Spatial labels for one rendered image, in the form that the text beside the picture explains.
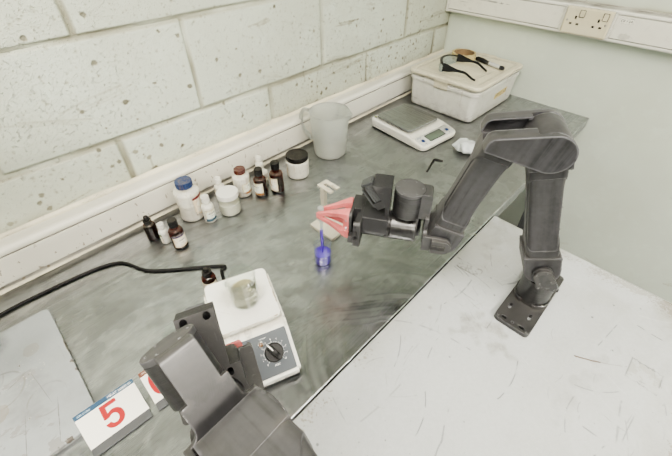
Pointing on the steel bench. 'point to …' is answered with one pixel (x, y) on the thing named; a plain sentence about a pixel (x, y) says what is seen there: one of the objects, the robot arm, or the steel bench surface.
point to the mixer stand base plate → (38, 389)
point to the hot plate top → (236, 319)
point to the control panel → (265, 356)
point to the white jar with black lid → (297, 163)
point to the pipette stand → (325, 205)
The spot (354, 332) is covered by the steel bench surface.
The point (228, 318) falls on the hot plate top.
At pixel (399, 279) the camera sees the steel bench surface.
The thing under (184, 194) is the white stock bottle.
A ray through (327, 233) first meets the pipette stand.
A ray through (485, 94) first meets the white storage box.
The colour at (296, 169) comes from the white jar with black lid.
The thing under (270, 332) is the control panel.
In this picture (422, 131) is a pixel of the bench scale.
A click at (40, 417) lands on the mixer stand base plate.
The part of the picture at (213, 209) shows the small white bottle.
